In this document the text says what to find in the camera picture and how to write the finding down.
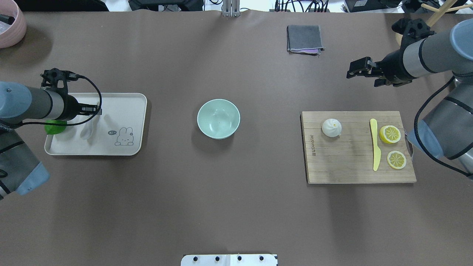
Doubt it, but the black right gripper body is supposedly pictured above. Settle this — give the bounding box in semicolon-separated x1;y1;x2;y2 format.
346;56;414;88

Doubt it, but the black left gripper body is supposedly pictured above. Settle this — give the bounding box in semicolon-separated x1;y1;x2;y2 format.
41;68;102;121

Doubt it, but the white ceramic spoon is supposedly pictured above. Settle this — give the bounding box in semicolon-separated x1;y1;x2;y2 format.
79;108;102;141

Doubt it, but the white steamed bun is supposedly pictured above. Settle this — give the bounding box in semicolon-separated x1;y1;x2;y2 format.
321;118;343;137

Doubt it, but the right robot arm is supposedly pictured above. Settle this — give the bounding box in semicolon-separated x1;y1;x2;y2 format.
346;18;473;179

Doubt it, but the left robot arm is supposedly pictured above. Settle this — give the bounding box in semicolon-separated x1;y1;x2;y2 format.
0;68;102;199

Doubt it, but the mint green bowl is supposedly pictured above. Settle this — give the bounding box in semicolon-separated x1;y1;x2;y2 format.
197;98;241;140

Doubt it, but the green lime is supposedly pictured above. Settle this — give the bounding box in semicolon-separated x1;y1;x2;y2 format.
44;120;67;135

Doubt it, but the pink bucket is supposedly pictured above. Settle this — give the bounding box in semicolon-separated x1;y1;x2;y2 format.
0;0;27;49

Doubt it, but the lemon half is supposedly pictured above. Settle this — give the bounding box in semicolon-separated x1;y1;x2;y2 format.
379;125;401;144

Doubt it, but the white rabbit serving tray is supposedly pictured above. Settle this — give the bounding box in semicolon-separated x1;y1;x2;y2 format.
44;93;147;156

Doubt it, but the yellow plastic knife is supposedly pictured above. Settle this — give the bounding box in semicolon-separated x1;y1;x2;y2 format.
370;118;381;171

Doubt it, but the wooden cutting board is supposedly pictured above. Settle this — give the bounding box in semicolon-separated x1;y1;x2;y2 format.
301;111;417;184

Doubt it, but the wooden rack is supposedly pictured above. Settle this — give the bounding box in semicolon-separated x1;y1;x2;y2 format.
391;0;472;47

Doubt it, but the lemon slice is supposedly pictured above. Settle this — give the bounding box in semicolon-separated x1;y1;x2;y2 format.
387;150;406;170

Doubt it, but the folded grey cloth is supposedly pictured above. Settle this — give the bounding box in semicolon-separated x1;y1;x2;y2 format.
286;25;326;55

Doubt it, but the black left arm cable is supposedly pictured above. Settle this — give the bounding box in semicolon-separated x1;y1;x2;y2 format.
15;75;103;128

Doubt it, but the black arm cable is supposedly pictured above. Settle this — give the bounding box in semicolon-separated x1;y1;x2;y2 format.
414;76;473;177
15;75;103;128

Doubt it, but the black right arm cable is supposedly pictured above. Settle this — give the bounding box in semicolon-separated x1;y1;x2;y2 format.
414;76;473;177

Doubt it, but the white metal base plate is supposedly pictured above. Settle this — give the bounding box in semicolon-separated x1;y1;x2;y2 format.
180;253;279;266

